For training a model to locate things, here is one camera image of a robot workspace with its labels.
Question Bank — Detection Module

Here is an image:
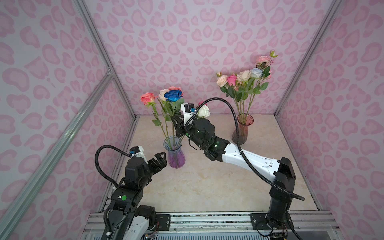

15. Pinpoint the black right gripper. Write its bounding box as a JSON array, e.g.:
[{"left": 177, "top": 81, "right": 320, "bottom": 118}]
[{"left": 170, "top": 112, "right": 209, "bottom": 148}]

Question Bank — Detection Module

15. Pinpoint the purple blue glass vase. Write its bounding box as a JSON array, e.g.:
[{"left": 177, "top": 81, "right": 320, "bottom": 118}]
[{"left": 163, "top": 136, "right": 186, "bottom": 169}]

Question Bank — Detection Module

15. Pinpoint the red grey glass vase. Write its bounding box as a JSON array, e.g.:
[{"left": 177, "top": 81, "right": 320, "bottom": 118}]
[{"left": 237, "top": 114, "right": 254, "bottom": 145}]

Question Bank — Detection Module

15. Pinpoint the peach rose stem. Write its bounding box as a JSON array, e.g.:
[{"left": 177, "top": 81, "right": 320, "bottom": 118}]
[{"left": 217, "top": 72, "right": 239, "bottom": 113}]

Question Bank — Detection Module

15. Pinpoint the dark pink rose stem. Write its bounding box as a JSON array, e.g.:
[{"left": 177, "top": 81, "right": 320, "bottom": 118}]
[{"left": 227, "top": 75, "right": 244, "bottom": 115}]

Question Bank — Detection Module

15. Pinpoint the cream white rose stem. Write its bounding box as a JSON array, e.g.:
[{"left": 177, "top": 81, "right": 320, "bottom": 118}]
[{"left": 237, "top": 70, "right": 252, "bottom": 84}]

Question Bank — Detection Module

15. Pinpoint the white blue rose stem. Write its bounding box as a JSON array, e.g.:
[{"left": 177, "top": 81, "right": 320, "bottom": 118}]
[{"left": 251, "top": 66, "right": 270, "bottom": 95}]

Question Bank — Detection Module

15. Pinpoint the light pink rose stem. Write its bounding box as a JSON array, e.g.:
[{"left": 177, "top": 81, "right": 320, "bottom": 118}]
[{"left": 255, "top": 50, "right": 279, "bottom": 70}]

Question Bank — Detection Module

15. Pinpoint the white bud rose stem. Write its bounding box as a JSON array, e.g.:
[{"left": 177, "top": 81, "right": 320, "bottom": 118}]
[{"left": 198, "top": 105, "right": 211, "bottom": 119}]

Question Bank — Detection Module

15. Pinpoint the coral red rose stem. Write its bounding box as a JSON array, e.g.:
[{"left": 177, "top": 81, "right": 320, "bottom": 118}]
[{"left": 169, "top": 86, "right": 182, "bottom": 91}]

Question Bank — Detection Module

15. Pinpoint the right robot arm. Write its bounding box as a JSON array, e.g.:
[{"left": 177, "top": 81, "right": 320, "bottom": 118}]
[{"left": 171, "top": 115, "right": 304, "bottom": 229}]

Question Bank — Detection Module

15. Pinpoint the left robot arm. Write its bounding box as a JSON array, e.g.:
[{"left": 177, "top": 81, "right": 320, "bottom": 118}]
[{"left": 102, "top": 152, "right": 167, "bottom": 240}]

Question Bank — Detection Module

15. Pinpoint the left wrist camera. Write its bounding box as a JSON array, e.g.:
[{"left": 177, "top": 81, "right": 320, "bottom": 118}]
[{"left": 129, "top": 146, "right": 148, "bottom": 163}]

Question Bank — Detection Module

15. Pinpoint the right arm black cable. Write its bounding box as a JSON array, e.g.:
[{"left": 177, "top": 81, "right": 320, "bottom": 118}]
[{"left": 184, "top": 97, "right": 306, "bottom": 202}]

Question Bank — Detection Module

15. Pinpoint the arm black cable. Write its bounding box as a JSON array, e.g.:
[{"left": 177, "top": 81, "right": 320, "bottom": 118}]
[
  {"left": 184, "top": 97, "right": 306, "bottom": 202},
  {"left": 94, "top": 144, "right": 133, "bottom": 240}
]

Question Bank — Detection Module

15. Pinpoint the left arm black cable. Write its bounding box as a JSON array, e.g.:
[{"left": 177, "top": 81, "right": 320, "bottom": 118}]
[{"left": 94, "top": 144, "right": 133, "bottom": 240}]

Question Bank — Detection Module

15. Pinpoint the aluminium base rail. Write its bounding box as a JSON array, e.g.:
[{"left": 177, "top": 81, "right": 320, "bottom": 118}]
[{"left": 80, "top": 209, "right": 346, "bottom": 240}]

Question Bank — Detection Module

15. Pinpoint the aluminium frame post left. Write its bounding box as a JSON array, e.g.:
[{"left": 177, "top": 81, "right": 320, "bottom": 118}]
[{"left": 73, "top": 0, "right": 137, "bottom": 120}]

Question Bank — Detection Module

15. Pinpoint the aluminium frame post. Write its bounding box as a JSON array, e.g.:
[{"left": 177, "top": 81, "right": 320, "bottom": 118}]
[
  {"left": 274, "top": 0, "right": 344, "bottom": 118},
  {"left": 73, "top": 0, "right": 137, "bottom": 120}
]

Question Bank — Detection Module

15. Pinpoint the aluminium diagonal frame bar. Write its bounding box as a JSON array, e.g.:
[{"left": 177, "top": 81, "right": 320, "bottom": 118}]
[{"left": 1, "top": 74, "right": 113, "bottom": 240}]

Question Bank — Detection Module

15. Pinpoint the aluminium frame post right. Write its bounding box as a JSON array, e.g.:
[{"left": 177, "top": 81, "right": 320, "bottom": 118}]
[{"left": 274, "top": 0, "right": 344, "bottom": 118}]

